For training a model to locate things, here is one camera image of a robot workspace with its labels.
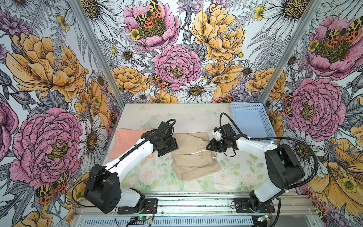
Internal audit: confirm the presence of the beige drawstring garment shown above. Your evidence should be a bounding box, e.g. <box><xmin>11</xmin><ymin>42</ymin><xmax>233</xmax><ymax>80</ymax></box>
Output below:
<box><xmin>172</xmin><ymin>132</ymin><xmax>221</xmax><ymax>181</ymax></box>

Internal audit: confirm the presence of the pink graphic t-shirt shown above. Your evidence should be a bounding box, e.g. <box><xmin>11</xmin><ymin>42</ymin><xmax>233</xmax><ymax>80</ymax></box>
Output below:
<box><xmin>109</xmin><ymin>128</ymin><xmax>150</xmax><ymax>161</ymax></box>

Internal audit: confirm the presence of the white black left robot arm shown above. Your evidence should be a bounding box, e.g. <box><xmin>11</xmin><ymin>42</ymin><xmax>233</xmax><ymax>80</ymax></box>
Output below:
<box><xmin>84</xmin><ymin>119</ymin><xmax>178</xmax><ymax>214</ymax></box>

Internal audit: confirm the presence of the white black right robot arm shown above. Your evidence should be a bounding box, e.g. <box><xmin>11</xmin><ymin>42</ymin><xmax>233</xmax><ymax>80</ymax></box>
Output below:
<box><xmin>206</xmin><ymin>124</ymin><xmax>305</xmax><ymax>212</ymax></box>

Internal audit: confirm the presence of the light blue plastic basket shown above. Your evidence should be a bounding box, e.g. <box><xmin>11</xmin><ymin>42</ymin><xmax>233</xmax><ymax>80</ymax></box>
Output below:
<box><xmin>230</xmin><ymin>102</ymin><xmax>276</xmax><ymax>138</ymax></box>

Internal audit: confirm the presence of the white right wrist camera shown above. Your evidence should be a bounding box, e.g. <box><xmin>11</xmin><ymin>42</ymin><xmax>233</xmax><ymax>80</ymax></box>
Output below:
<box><xmin>212</xmin><ymin>128</ymin><xmax>223</xmax><ymax>141</ymax></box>

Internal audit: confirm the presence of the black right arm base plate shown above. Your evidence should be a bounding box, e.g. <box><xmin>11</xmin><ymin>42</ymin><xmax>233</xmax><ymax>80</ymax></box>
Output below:
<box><xmin>233</xmin><ymin>197</ymin><xmax>276</xmax><ymax>213</ymax></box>

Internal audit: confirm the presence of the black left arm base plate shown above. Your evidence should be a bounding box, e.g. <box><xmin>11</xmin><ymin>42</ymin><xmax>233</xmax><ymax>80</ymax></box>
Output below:
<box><xmin>117</xmin><ymin>199</ymin><xmax>158</xmax><ymax>215</ymax></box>

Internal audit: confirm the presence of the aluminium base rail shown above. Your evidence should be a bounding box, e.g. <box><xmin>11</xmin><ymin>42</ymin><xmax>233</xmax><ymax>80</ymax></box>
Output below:
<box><xmin>72</xmin><ymin>192</ymin><xmax>323</xmax><ymax>227</ymax></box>

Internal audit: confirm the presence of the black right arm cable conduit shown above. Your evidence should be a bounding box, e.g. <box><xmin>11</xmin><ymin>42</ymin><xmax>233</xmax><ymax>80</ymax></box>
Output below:
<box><xmin>219</xmin><ymin>112</ymin><xmax>320</xmax><ymax>227</ymax></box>

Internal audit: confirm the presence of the left aluminium corner post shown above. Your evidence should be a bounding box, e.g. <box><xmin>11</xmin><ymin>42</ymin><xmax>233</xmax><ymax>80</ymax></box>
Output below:
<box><xmin>70</xmin><ymin>1</ymin><xmax>125</xmax><ymax>110</ymax></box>

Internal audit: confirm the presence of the aluminium corner post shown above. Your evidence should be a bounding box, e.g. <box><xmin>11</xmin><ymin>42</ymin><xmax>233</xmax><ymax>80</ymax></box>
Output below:
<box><xmin>258</xmin><ymin>1</ymin><xmax>321</xmax><ymax>103</ymax></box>
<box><xmin>70</xmin><ymin>1</ymin><xmax>125</xmax><ymax>110</ymax></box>

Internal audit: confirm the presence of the right aluminium corner post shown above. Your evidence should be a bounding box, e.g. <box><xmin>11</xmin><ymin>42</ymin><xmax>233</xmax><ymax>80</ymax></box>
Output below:
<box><xmin>258</xmin><ymin>1</ymin><xmax>321</xmax><ymax>103</ymax></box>

